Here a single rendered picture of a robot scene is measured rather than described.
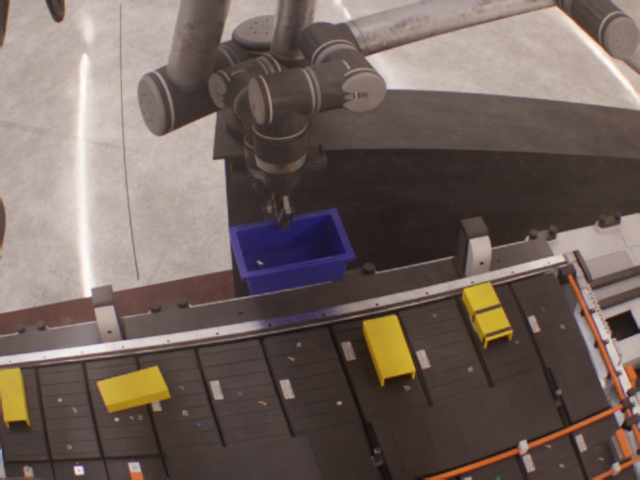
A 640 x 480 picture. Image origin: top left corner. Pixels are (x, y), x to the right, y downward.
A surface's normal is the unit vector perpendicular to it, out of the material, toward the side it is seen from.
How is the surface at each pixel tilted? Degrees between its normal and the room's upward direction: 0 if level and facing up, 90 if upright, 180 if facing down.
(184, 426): 0
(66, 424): 0
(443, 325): 0
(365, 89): 90
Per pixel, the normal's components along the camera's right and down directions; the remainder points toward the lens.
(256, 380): 0.00, -0.71
